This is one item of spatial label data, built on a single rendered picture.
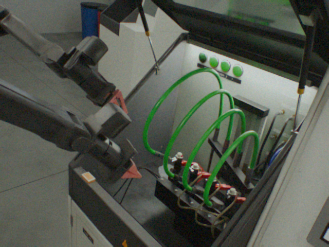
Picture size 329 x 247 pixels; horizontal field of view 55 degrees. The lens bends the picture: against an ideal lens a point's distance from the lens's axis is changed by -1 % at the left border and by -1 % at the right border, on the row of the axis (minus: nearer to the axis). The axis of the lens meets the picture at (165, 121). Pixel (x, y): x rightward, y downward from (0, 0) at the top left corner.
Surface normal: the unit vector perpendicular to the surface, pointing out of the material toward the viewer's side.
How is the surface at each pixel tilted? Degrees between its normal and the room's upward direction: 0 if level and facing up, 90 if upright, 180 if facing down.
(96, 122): 50
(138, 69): 90
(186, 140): 90
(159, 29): 90
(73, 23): 90
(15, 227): 0
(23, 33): 43
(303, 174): 76
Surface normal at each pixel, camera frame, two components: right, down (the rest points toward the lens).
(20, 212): 0.13, -0.89
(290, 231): -0.68, 0.00
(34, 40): -0.33, -0.47
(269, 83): -0.74, 0.22
